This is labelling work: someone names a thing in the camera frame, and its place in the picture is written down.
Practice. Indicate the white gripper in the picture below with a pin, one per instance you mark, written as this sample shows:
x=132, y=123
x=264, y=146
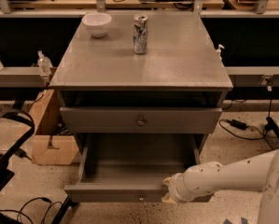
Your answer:
x=177, y=188

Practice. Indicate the grey drawer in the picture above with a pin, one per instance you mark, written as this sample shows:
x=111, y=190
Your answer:
x=140, y=120
x=131, y=167

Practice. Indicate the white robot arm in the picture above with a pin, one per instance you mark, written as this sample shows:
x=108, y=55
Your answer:
x=259, y=173

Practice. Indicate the grey drawer cabinet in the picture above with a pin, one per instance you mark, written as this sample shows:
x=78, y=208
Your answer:
x=180, y=69

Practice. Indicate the grey top drawer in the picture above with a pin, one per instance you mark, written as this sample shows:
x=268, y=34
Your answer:
x=140, y=120

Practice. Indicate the black bar on floor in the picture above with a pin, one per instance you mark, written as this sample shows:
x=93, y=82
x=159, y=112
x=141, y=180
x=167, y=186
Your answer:
x=60, y=214

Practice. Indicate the black stand leg right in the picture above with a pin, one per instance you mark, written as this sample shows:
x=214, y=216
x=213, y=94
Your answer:
x=272, y=126

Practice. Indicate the wooden block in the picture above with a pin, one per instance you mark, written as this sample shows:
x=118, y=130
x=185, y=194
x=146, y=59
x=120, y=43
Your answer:
x=49, y=148

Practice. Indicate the small white pump bottle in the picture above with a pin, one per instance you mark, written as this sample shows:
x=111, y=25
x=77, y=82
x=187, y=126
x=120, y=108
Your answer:
x=219, y=49

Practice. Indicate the silver blue drink can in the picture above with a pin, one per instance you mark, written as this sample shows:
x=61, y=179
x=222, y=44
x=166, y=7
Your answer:
x=140, y=33

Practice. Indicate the clear pump bottle left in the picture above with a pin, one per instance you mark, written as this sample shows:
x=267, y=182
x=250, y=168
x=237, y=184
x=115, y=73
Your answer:
x=44, y=63

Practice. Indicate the white bowl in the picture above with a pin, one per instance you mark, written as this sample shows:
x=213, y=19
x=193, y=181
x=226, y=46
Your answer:
x=96, y=23

